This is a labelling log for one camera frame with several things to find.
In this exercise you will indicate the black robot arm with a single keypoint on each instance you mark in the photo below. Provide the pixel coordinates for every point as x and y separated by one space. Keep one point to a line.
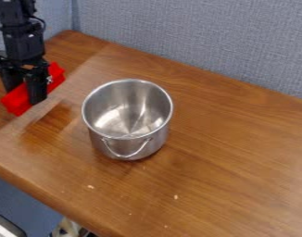
19 12

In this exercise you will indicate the stainless steel pot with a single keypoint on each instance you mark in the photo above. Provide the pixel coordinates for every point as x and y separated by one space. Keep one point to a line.
128 115

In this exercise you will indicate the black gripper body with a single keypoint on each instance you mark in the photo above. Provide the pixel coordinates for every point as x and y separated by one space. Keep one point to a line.
25 48

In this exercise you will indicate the grey device under table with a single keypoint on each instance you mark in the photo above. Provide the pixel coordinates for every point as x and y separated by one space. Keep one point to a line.
9 229

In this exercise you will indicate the red rectangular block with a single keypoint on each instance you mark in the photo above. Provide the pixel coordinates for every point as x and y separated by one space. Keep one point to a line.
15 101

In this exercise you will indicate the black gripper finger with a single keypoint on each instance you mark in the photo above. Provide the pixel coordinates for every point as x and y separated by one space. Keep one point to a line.
11 77
37 86

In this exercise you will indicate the white object under table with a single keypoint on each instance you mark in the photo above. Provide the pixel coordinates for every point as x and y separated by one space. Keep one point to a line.
69 229

